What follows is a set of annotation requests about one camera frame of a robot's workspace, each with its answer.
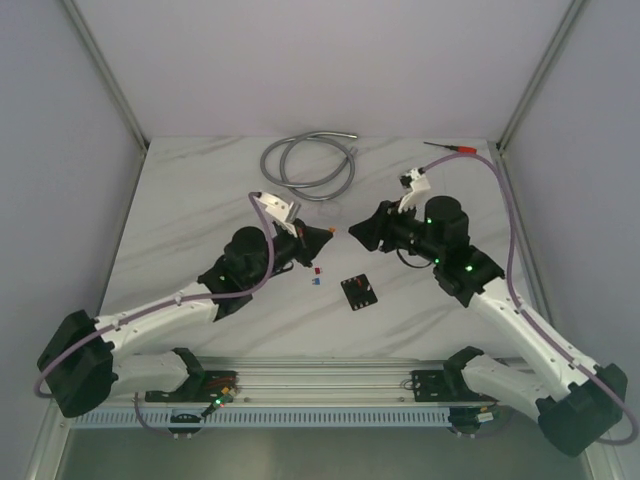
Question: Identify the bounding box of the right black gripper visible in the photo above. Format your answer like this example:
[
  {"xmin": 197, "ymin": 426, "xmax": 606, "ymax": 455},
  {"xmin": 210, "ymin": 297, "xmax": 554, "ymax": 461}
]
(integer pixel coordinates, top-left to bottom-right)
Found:
[{"xmin": 347, "ymin": 196, "xmax": 444, "ymax": 265}]

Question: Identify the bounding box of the black fuse box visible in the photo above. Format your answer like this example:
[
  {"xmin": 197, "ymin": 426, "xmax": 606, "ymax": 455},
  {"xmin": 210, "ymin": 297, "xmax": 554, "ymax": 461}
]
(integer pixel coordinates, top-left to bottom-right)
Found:
[{"xmin": 340, "ymin": 274, "xmax": 378, "ymax": 311}]

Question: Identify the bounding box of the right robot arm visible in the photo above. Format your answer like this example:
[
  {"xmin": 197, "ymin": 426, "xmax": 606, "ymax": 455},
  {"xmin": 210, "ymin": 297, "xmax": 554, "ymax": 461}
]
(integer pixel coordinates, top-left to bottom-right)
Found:
[{"xmin": 349, "ymin": 196, "xmax": 628, "ymax": 457}]

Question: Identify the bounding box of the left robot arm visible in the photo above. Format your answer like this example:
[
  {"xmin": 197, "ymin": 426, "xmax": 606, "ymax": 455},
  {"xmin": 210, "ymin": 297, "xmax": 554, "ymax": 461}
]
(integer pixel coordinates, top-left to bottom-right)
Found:
[{"xmin": 37, "ymin": 220, "xmax": 333, "ymax": 418}]

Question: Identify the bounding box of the clear plastic fuse box cover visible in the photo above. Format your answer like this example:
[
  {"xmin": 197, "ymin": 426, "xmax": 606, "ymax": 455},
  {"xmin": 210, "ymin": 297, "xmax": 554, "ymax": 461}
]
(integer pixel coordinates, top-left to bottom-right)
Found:
[{"xmin": 317, "ymin": 201, "xmax": 343, "ymax": 219}]

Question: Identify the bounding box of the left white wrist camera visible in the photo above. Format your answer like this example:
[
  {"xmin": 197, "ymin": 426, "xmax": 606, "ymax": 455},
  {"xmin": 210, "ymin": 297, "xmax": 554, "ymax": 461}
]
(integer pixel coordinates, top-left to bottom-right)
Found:
[{"xmin": 257, "ymin": 191, "xmax": 301, "ymax": 237}]

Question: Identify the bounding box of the grey coiled metal hose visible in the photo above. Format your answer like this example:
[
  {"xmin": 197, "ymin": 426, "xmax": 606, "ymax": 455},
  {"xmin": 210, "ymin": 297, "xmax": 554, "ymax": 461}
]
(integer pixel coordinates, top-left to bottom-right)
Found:
[{"xmin": 259, "ymin": 130, "xmax": 360, "ymax": 203}]

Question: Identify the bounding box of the red handled screwdriver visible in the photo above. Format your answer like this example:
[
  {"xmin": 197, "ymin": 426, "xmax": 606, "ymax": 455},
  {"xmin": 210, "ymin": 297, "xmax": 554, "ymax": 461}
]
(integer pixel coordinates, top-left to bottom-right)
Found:
[{"xmin": 424, "ymin": 142, "xmax": 478, "ymax": 155}]

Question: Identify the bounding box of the aluminium rail frame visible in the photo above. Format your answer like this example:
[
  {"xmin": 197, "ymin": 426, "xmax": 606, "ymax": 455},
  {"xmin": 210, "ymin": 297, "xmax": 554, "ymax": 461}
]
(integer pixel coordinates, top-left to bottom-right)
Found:
[{"xmin": 49, "ymin": 355, "xmax": 599, "ymax": 414}]

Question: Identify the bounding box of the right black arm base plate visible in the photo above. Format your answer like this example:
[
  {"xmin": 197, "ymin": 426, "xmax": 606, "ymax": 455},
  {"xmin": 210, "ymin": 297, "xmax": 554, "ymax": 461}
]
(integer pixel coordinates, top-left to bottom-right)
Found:
[{"xmin": 410, "ymin": 370, "xmax": 496, "ymax": 403}]

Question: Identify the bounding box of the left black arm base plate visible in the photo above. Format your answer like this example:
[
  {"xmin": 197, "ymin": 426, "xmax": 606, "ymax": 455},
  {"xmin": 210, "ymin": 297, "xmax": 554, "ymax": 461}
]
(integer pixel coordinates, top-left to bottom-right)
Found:
[{"xmin": 144, "ymin": 370, "xmax": 238, "ymax": 403}]

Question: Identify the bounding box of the perforated cable duct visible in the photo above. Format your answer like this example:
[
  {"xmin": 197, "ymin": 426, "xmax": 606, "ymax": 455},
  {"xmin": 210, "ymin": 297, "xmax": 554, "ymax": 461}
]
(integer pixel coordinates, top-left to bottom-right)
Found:
[{"xmin": 68, "ymin": 409, "xmax": 501, "ymax": 430}]

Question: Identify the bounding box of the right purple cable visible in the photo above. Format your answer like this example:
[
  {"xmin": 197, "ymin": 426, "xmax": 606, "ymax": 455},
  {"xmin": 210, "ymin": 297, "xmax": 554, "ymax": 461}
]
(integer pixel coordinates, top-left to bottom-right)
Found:
[{"xmin": 419, "ymin": 152, "xmax": 637, "ymax": 445}]

